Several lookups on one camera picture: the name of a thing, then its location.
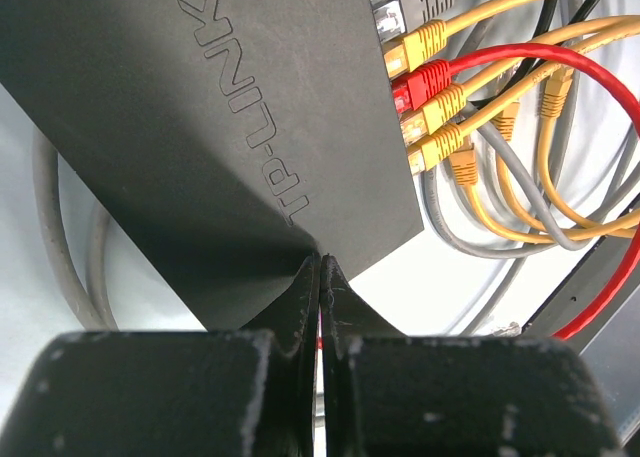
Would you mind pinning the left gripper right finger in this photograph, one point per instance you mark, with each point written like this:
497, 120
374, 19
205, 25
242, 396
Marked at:
390, 394

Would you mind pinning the black network switch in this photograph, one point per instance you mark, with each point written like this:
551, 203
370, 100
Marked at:
230, 139

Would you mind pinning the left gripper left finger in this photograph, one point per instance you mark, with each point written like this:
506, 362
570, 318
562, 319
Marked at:
244, 392

